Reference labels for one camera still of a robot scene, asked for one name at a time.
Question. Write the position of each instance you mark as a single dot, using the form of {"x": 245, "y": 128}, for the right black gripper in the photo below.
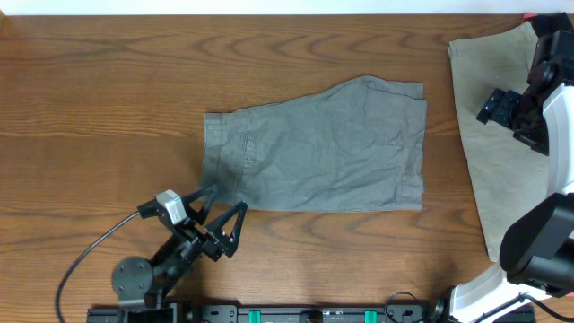
{"x": 500, "y": 107}

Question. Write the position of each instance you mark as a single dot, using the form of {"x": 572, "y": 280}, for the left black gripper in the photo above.
{"x": 210, "y": 246}

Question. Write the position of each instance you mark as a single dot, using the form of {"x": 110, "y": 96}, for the grey shorts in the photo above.
{"x": 356, "y": 147}

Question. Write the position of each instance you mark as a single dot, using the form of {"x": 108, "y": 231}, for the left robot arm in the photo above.
{"x": 143, "y": 284}

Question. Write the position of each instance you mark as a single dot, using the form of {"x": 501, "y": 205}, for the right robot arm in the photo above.
{"x": 535, "y": 264}

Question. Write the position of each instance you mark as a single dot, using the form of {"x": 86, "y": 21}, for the beige khaki shorts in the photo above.
{"x": 513, "y": 169}

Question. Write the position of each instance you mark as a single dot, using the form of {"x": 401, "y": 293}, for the pink red garment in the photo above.
{"x": 528, "y": 17}

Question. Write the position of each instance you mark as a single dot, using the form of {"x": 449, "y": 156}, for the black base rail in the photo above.
{"x": 309, "y": 314}

